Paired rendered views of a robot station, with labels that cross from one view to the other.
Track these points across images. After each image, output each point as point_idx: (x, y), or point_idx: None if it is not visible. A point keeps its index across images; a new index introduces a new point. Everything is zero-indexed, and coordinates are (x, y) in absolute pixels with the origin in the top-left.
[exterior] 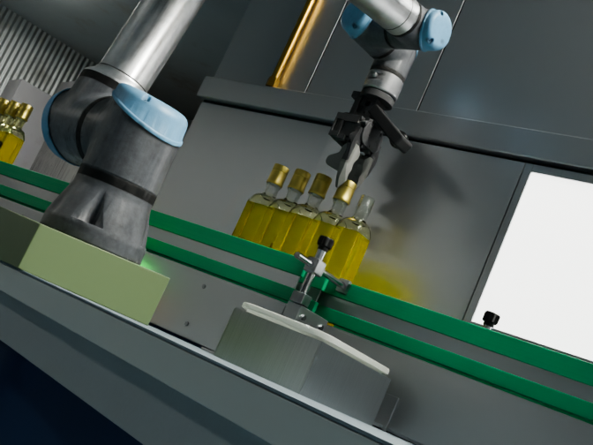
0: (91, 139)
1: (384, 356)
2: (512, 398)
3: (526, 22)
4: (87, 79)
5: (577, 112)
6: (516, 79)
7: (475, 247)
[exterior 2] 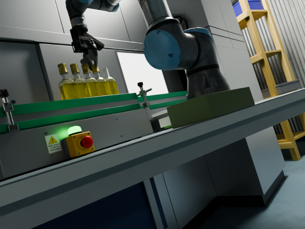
0: (207, 53)
1: (153, 112)
2: None
3: None
4: (179, 25)
5: (111, 32)
6: (89, 21)
7: (119, 78)
